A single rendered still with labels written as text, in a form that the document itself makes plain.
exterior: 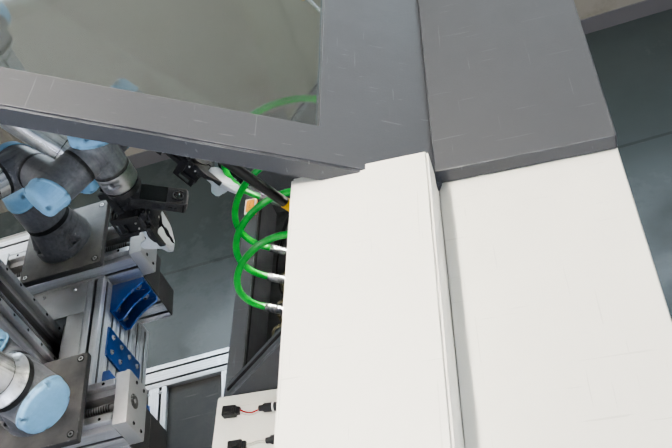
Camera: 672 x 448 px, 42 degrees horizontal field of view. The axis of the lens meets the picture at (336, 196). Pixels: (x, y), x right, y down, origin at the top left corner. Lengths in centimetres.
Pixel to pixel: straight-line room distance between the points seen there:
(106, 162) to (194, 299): 186
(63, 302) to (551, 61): 140
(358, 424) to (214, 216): 275
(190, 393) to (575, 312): 194
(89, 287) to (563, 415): 149
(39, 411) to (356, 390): 84
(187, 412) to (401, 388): 189
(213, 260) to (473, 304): 244
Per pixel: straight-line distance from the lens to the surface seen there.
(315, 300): 121
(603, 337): 119
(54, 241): 229
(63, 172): 167
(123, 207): 181
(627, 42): 398
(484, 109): 147
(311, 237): 129
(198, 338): 338
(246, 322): 205
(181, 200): 178
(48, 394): 179
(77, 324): 229
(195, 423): 290
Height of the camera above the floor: 246
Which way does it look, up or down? 43 degrees down
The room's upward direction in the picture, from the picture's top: 23 degrees counter-clockwise
